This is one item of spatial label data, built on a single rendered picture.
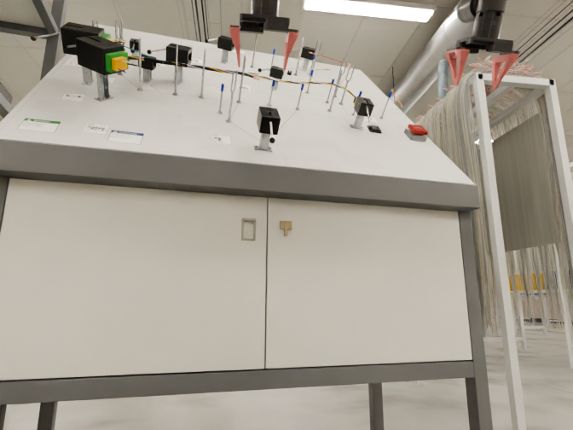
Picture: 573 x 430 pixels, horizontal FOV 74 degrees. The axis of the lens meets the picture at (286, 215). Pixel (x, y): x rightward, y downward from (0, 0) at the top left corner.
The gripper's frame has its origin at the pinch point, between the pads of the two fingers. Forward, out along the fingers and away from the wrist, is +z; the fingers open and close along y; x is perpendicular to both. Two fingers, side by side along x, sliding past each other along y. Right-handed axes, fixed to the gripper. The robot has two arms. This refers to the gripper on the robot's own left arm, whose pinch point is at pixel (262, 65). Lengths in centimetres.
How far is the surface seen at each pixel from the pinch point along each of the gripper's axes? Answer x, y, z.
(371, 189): -2.9, -29.3, 27.1
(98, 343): 18, 31, 56
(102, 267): 11, 32, 43
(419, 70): -331, -185, -34
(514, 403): -4, -88, 97
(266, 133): -5.4, -2.1, 14.9
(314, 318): 11, -15, 56
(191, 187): 2.2, 14.7, 27.1
